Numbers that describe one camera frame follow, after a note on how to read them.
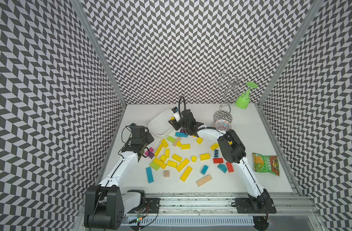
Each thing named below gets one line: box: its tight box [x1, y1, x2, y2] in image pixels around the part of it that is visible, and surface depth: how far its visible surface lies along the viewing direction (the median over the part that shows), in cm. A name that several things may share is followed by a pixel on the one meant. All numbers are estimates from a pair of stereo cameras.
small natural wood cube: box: [163, 170, 170, 178], surface depth 86 cm
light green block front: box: [149, 161, 161, 171], surface depth 88 cm
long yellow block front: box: [179, 166, 193, 182], surface depth 86 cm
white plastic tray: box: [148, 108, 176, 139], surface depth 101 cm
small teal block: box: [200, 164, 209, 176], surface depth 86 cm
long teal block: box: [145, 166, 154, 184], surface depth 84 cm
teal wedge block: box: [216, 163, 228, 174], surface depth 88 cm
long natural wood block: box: [196, 174, 213, 187], surface depth 84 cm
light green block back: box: [166, 135, 177, 143], surface depth 101 cm
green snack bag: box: [251, 152, 280, 177], surface depth 86 cm
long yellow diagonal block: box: [154, 142, 164, 157], surface depth 93 cm
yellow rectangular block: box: [200, 153, 211, 161], surface depth 91 cm
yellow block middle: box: [180, 143, 191, 150], surface depth 97 cm
